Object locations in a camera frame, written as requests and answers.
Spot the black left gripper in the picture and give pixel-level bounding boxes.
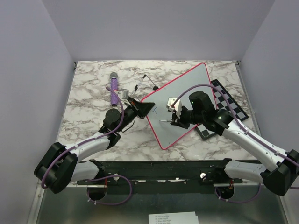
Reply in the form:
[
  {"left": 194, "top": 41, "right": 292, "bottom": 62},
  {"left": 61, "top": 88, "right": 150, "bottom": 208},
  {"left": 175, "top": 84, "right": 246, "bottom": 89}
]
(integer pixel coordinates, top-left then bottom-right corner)
[{"left": 116, "top": 97, "right": 155, "bottom": 133}]

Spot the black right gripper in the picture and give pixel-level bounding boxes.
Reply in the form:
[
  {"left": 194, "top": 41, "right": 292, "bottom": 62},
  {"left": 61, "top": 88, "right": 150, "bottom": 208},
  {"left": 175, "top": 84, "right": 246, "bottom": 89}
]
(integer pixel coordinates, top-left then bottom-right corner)
[{"left": 171, "top": 105, "right": 205, "bottom": 129}]

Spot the pink framed whiteboard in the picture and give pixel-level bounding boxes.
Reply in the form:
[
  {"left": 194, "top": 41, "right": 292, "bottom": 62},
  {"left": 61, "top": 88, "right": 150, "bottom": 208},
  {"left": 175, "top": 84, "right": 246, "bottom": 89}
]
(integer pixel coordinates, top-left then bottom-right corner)
[{"left": 142, "top": 63, "right": 216, "bottom": 150}]

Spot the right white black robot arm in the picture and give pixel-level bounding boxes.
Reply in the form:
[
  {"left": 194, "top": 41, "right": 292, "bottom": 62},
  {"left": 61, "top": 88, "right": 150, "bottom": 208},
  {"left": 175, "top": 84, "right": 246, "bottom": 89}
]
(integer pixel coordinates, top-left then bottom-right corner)
[{"left": 166, "top": 91, "right": 299, "bottom": 196}]

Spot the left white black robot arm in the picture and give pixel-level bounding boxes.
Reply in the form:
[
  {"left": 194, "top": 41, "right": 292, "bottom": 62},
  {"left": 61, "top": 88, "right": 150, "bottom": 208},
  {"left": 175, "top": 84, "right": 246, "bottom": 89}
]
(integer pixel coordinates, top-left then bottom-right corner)
[{"left": 34, "top": 98, "right": 155, "bottom": 194}]

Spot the black whiteboard stand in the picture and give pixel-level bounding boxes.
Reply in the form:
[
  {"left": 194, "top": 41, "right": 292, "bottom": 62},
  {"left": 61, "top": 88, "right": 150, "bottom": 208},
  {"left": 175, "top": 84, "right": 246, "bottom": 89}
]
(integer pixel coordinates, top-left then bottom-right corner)
[{"left": 129, "top": 74, "right": 159, "bottom": 97}]

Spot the purple toy microphone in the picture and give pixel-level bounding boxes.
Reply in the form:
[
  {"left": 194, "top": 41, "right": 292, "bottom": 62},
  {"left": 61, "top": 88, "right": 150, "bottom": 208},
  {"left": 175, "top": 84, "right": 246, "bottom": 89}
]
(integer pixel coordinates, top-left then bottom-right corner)
[{"left": 110, "top": 72, "right": 118, "bottom": 106}]

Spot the black white chessboard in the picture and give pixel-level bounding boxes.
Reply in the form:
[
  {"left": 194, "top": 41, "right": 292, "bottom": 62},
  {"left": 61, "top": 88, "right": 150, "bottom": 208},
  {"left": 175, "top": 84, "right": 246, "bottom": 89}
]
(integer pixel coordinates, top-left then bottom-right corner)
[{"left": 195, "top": 79, "right": 249, "bottom": 141}]

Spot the white instruction paper sheet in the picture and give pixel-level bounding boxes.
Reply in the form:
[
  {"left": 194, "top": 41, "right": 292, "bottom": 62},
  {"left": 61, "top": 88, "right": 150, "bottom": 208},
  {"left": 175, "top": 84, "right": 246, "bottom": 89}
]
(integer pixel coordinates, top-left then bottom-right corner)
[{"left": 149, "top": 212, "right": 199, "bottom": 224}]

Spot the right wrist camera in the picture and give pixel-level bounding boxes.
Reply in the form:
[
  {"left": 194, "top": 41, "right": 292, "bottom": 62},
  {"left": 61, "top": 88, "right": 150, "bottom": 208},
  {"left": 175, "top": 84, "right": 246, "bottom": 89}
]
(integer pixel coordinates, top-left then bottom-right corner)
[{"left": 166, "top": 98, "right": 182, "bottom": 117}]

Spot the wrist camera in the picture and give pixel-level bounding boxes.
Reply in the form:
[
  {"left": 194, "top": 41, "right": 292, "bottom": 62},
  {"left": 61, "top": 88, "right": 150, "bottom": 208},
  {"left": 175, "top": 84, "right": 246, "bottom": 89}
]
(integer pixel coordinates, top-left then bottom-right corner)
[
  {"left": 166, "top": 98, "right": 182, "bottom": 117},
  {"left": 118, "top": 88, "right": 129, "bottom": 101}
]

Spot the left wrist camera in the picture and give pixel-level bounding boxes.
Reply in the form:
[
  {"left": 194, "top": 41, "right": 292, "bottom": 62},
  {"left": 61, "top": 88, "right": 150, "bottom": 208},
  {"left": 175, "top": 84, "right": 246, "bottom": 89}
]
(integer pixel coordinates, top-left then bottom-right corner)
[{"left": 118, "top": 88, "right": 129, "bottom": 101}]

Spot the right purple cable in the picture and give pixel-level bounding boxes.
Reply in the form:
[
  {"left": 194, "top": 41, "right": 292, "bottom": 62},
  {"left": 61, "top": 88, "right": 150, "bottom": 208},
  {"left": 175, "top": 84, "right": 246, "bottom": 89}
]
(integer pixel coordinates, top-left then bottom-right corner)
[{"left": 172, "top": 84, "right": 299, "bottom": 204}]

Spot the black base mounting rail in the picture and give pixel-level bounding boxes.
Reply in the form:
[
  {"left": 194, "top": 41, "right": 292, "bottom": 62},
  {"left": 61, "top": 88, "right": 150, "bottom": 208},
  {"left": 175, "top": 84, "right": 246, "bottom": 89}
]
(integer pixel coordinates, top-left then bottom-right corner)
[{"left": 78, "top": 159, "right": 242, "bottom": 194}]

